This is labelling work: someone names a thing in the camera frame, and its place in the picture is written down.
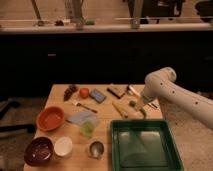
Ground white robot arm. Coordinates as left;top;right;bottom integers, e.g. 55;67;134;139
136;67;213;130

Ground green plastic cup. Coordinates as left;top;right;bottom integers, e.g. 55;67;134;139
80;117;99;139

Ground small metal cup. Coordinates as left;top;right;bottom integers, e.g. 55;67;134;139
88;141;104;159

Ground green cucumber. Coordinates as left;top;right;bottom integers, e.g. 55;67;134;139
129;100;147;119

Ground brown block eraser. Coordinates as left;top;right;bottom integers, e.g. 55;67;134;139
107;84;125;99

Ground green plastic tray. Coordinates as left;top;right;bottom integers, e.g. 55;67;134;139
110;119;184;171

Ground blue sponge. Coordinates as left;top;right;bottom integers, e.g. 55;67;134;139
90;89;106;104

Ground red tomato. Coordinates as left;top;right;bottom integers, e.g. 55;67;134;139
79;88;89;99

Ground silver fork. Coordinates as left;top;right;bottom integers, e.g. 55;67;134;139
72;101;98;113

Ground light blue cloth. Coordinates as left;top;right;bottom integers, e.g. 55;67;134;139
67;111;97;125

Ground dark grape bunch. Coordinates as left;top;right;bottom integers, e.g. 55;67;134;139
64;85;78;101

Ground small white bowl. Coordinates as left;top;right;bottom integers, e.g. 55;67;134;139
54;137;73;157

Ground orange bowl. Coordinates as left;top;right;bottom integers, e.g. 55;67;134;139
36;106;65;132

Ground dark purple bowl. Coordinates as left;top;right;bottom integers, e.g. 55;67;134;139
24;137;53;167

